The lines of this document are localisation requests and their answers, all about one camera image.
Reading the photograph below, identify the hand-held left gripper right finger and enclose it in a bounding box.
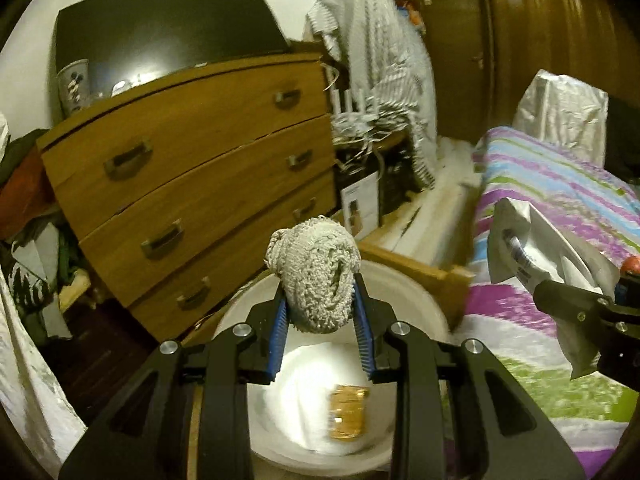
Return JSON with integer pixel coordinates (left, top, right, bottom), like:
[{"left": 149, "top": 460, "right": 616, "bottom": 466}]
[{"left": 352, "top": 275, "right": 588, "bottom": 480}]

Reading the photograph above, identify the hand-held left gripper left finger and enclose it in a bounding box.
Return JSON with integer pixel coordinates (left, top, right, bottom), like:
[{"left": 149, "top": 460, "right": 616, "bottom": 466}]
[{"left": 59, "top": 287, "right": 290, "bottom": 480}]

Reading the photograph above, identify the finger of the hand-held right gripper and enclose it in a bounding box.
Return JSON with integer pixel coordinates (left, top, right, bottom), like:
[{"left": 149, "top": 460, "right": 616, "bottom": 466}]
[{"left": 532, "top": 280, "right": 640, "bottom": 343}]

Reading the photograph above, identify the white plastic bucket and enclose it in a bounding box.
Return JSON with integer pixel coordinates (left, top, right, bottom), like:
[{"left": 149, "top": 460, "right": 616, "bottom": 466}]
[{"left": 190, "top": 259, "right": 451, "bottom": 473}]

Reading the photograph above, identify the white foil packet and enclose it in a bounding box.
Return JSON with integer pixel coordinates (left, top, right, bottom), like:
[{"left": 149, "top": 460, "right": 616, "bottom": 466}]
[{"left": 487, "top": 197, "right": 621, "bottom": 381}]

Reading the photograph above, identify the grey knitted cloth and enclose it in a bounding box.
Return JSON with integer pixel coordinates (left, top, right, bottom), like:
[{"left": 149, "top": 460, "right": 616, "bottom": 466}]
[{"left": 265, "top": 215, "right": 362, "bottom": 335}]

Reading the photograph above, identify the gold foil wrapper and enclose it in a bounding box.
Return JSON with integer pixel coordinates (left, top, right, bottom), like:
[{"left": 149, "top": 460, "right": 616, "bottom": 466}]
[{"left": 327, "top": 384, "right": 371, "bottom": 442}]

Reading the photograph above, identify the striped floral bedspread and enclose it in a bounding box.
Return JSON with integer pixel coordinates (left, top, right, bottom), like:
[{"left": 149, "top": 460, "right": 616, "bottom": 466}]
[{"left": 450, "top": 126, "right": 640, "bottom": 480}]

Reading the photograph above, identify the white printed cardboard box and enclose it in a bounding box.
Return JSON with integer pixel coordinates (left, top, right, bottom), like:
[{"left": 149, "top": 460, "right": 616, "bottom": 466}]
[{"left": 340, "top": 171, "right": 381, "bottom": 236}]

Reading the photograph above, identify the silver plastic bag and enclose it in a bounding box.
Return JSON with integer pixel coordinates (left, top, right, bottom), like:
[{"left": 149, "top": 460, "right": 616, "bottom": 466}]
[{"left": 512, "top": 69, "right": 611, "bottom": 166}]

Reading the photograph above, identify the wooden chest of drawers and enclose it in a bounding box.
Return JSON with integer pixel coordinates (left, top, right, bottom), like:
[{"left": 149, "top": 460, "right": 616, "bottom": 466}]
[{"left": 37, "top": 52, "right": 338, "bottom": 343}]

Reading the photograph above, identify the dark wooden side table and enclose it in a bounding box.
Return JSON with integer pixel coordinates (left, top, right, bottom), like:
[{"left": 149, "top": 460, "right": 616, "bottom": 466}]
[{"left": 335, "top": 130, "right": 408, "bottom": 231}]

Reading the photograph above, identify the white router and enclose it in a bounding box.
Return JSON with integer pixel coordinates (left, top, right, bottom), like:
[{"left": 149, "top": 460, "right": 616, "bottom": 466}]
[{"left": 327, "top": 85, "right": 391, "bottom": 136}]

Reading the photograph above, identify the white plastic sheet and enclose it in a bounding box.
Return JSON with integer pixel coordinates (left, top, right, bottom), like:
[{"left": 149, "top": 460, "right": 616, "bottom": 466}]
[{"left": 0, "top": 110, "right": 88, "bottom": 466}]

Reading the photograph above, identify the brown wooden door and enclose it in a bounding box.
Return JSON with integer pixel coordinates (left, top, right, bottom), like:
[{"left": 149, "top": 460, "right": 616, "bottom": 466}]
[{"left": 397, "top": 0, "right": 621, "bottom": 148}]

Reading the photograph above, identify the grey striped shirt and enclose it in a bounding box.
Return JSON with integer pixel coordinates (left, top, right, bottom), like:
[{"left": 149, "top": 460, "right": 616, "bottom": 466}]
[{"left": 306, "top": 0, "right": 438, "bottom": 191}]

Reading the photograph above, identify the pile of clothes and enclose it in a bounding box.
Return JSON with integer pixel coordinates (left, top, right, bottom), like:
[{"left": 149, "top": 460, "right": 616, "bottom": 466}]
[{"left": 0, "top": 127, "right": 76, "bottom": 341}]

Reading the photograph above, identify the printed cartoon cup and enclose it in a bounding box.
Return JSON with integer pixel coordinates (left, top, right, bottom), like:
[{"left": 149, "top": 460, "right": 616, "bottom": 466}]
[{"left": 56, "top": 58, "right": 91, "bottom": 117}]

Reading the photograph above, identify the orange hanging ornament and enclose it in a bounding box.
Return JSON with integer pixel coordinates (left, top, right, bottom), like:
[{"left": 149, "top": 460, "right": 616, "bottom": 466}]
[{"left": 397, "top": 0, "right": 426, "bottom": 28}]

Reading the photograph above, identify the black television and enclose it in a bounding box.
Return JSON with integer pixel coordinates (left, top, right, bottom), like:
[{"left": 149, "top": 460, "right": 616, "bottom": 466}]
[{"left": 52, "top": 0, "right": 291, "bottom": 111}]

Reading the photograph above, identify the bundle of white cables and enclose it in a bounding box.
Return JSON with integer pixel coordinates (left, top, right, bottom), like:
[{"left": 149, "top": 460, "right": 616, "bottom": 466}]
[{"left": 330, "top": 60, "right": 401, "bottom": 171}]

